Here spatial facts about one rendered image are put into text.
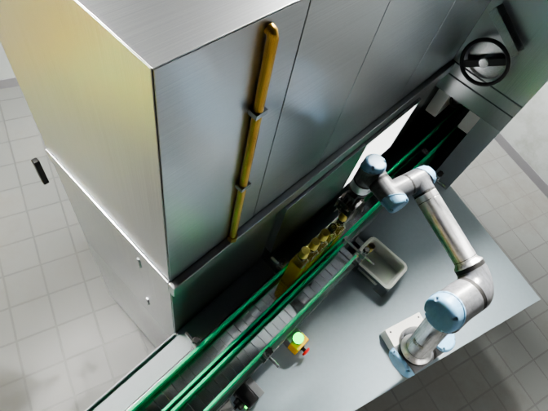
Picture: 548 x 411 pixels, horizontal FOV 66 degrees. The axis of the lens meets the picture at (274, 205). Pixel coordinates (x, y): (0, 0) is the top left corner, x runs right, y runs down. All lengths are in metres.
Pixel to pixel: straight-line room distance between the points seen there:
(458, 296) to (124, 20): 1.13
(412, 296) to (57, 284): 1.98
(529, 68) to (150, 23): 1.71
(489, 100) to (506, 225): 1.74
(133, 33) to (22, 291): 2.34
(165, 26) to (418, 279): 1.79
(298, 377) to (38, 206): 2.01
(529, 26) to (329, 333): 1.48
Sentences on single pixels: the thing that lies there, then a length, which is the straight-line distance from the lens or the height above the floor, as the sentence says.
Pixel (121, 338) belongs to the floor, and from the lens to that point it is 2.62.
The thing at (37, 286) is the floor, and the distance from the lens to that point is 2.83.
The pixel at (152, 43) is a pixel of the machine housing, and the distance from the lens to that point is 0.62.
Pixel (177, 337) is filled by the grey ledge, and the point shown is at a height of 0.88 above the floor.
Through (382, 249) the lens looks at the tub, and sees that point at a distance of 2.08.
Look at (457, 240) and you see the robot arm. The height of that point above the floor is 1.46.
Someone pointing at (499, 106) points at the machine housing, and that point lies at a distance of 2.20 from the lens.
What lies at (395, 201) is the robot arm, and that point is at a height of 1.50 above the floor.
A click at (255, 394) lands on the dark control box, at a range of 1.71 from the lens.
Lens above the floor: 2.51
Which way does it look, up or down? 56 degrees down
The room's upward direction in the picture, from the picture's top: 19 degrees clockwise
